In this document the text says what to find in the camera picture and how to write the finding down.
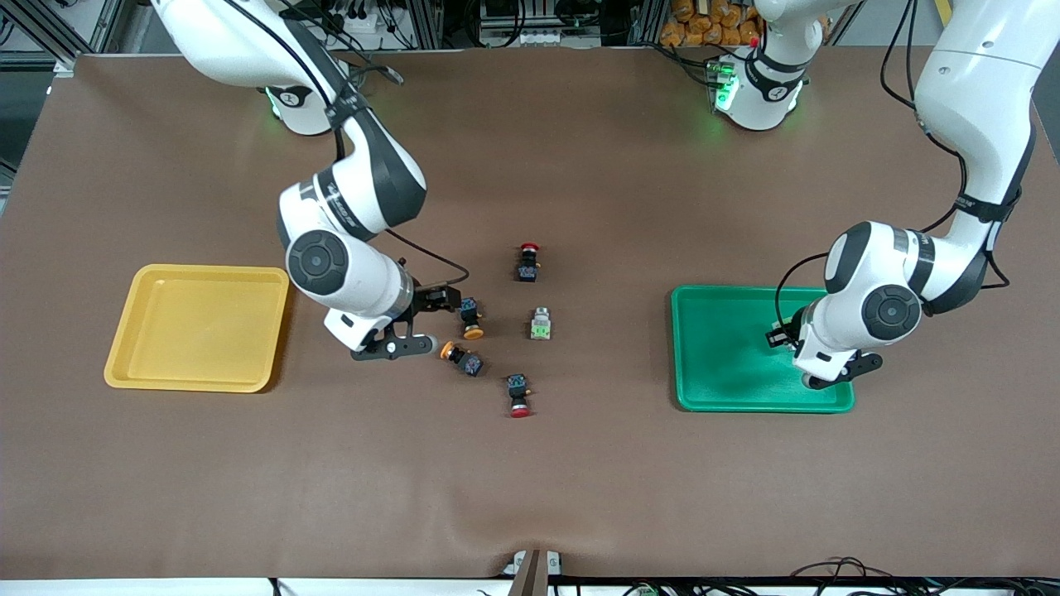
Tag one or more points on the aluminium frame profile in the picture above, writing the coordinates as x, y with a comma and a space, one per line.
65, 64

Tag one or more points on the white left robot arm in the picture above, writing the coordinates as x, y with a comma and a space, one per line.
969, 99

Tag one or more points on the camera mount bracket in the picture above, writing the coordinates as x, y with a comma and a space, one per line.
530, 575

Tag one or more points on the orange bags pile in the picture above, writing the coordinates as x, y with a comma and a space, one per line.
704, 25

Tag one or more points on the yellow push button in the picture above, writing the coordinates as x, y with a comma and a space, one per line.
472, 321
462, 358

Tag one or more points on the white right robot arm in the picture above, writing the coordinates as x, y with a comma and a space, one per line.
356, 190

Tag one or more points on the white power strip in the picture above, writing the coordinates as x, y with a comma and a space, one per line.
538, 38
360, 23

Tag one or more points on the red push button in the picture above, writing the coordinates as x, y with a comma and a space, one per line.
519, 396
530, 263

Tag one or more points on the brown table mat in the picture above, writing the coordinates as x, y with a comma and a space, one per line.
530, 480

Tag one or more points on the green plastic tray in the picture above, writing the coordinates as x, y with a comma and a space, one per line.
720, 356

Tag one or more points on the yellow plastic tray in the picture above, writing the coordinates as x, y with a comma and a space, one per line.
199, 331

